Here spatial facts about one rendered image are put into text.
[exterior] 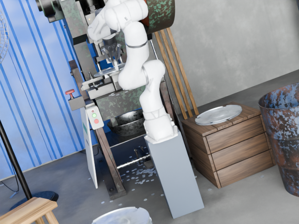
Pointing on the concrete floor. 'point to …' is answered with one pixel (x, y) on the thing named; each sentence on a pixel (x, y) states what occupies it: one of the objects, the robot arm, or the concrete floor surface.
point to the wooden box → (230, 146)
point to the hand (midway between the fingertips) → (115, 65)
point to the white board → (88, 145)
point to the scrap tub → (284, 131)
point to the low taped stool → (31, 212)
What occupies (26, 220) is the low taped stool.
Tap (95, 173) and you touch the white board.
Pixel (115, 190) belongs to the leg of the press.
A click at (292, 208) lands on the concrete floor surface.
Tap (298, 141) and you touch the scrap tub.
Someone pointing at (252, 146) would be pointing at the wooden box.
